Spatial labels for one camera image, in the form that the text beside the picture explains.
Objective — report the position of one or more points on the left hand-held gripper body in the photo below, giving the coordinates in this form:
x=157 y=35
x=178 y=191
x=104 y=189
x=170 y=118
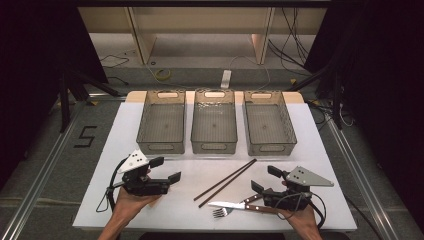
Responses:
x=143 y=185

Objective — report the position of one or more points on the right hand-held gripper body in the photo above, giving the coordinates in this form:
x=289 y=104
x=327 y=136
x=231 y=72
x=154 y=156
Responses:
x=290 y=200

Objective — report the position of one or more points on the clear grey plastic bin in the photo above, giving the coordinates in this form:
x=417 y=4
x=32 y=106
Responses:
x=266 y=126
x=214 y=126
x=161 y=126

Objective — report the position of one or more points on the person's left hand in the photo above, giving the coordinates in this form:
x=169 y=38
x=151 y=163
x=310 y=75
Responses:
x=133 y=201

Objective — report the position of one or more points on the person's right hand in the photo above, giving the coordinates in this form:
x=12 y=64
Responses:
x=301 y=220

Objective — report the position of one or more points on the white table sheet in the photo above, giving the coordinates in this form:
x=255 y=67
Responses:
x=186 y=216

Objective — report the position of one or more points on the black metal stand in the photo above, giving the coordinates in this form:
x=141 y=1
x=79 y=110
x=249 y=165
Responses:
x=65 y=100
x=336 y=100

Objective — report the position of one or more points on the white power strip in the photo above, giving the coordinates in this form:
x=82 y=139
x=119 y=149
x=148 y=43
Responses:
x=226 y=79

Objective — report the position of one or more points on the light wooden shelf unit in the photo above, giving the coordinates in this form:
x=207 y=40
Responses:
x=140 y=36

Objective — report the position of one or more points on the black curtain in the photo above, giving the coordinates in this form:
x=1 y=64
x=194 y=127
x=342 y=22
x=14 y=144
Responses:
x=26 y=66
x=383 y=66

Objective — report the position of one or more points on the aluminium floor rail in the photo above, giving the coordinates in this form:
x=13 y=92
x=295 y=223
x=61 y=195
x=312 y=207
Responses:
x=40 y=176
x=360 y=176

